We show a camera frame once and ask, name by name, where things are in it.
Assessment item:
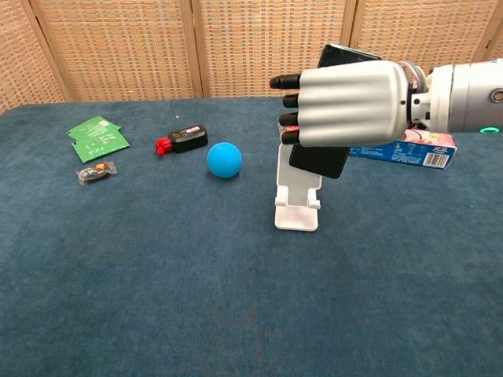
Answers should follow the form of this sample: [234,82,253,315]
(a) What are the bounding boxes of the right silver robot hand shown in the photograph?
[269,59,432,148]

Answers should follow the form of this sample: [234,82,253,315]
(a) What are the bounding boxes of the black smartphone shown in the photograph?
[288,43,383,180]

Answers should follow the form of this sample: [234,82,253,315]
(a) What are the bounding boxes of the white phone stand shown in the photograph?
[274,142,324,232]

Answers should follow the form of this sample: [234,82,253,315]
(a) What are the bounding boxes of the blue cookie box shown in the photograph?
[347,129,458,171]

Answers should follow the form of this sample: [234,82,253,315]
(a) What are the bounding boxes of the blue ball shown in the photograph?
[206,141,244,179]

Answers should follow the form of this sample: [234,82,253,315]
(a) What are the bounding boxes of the black bottle with red cap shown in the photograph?
[155,124,209,158]

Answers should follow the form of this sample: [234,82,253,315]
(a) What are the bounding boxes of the woven rattan folding screen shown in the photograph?
[0,0,503,115]

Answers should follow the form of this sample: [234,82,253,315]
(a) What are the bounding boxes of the blue table cloth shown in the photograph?
[0,93,503,377]

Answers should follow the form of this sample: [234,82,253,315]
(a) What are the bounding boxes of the green tea sachet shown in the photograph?
[71,129,131,164]
[65,115,122,141]

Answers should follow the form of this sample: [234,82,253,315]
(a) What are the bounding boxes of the dark wrapped candy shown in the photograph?
[75,160,119,186]

